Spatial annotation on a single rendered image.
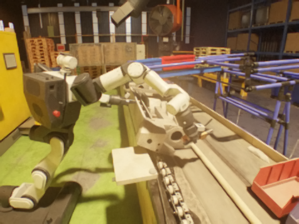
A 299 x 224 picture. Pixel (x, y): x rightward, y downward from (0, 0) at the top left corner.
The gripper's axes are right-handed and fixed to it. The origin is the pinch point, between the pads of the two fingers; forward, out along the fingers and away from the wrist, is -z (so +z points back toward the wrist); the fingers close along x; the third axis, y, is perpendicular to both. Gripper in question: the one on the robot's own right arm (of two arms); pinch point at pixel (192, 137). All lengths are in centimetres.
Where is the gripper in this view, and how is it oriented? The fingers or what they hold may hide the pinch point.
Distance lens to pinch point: 94.1
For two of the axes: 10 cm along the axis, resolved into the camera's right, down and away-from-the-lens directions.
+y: -8.9, 4.6, -0.2
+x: -2.0, -3.4, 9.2
